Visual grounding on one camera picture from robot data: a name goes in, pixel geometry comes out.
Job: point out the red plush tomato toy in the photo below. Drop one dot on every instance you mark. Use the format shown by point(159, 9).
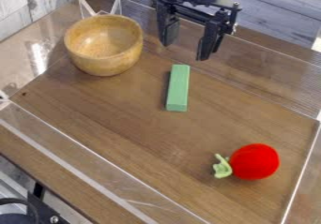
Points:
point(253, 162)

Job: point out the green rectangular block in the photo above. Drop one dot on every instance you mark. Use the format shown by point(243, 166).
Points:
point(177, 101)

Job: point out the black equipment at corner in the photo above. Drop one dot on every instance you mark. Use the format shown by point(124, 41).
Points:
point(37, 212)

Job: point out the clear acrylic tray wall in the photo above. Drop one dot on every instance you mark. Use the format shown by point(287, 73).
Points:
point(130, 163)

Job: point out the wooden bowl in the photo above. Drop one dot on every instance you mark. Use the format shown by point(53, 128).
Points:
point(105, 44)

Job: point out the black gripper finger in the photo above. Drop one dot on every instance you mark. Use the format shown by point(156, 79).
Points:
point(168, 22)
point(217, 27)

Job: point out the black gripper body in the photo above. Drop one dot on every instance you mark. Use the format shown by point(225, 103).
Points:
point(200, 10)

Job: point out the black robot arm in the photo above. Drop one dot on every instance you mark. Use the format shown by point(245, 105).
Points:
point(215, 14)

